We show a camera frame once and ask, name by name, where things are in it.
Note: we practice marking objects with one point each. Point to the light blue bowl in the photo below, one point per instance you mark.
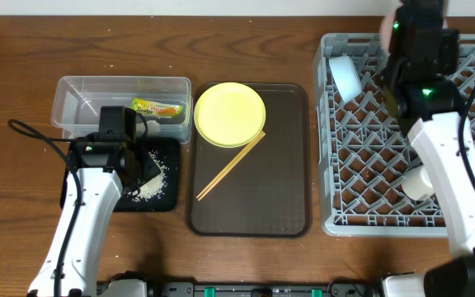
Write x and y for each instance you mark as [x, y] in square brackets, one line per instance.
[345, 77]

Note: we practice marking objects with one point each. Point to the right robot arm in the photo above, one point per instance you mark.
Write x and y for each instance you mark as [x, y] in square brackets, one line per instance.
[432, 114]

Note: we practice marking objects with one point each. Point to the yellow plate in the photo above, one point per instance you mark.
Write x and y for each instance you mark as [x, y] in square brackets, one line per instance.
[229, 114]

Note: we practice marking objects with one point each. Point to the clear plastic bin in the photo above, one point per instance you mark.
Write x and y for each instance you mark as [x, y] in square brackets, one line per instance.
[79, 99]

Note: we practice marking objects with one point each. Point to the white green cup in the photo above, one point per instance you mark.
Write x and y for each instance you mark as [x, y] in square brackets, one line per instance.
[416, 184]

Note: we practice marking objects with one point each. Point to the grey plastic dishwasher rack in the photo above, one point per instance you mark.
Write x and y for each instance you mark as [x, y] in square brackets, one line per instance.
[362, 153]

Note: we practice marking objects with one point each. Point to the pink bowl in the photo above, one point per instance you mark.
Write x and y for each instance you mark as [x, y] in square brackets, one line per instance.
[386, 31]

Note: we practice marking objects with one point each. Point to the dark brown serving tray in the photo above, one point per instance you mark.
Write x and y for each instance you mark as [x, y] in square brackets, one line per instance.
[268, 193]

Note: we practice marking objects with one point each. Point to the white rice pile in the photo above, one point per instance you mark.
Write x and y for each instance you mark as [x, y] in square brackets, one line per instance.
[154, 189]

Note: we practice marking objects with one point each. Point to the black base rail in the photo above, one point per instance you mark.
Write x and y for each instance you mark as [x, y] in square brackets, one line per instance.
[133, 283]

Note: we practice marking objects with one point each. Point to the black tray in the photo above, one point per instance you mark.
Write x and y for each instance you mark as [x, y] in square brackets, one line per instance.
[169, 151]

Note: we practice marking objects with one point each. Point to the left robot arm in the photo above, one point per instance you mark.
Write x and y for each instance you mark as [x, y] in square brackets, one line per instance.
[102, 167]

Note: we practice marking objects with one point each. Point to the green orange snack wrapper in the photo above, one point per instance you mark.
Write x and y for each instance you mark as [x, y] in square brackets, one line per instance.
[155, 109]

